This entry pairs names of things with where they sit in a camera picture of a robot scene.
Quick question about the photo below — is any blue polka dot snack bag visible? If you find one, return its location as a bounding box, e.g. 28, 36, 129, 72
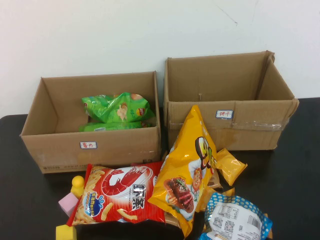
199, 191, 273, 240

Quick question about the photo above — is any large yellow chef snack bag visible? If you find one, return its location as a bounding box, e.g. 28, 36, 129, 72
147, 104, 218, 238

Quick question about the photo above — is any small yellow snack packet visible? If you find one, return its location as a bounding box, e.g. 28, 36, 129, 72
215, 147, 248, 186

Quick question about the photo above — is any green potato chips bag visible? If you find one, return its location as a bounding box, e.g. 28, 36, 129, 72
81, 91, 156, 124
78, 120, 153, 133

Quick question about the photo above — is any white label with red writing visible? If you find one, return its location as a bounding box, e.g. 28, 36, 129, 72
215, 109, 234, 119
79, 141, 98, 150

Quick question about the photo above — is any red shrimp cracker bag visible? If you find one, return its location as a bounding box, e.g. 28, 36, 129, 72
66, 161, 165, 227

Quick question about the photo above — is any tall taped cardboard box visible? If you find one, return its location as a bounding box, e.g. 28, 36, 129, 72
163, 50, 300, 152

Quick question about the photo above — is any low cardboard box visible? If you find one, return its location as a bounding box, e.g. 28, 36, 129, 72
19, 71, 162, 175

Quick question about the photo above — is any yellow peg figure toy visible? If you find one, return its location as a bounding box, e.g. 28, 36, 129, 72
70, 175, 86, 200

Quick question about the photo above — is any pink cube block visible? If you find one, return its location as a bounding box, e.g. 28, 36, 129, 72
58, 192, 80, 218

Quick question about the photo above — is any yellow cube block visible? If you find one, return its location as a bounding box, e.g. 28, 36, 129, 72
55, 224, 77, 240

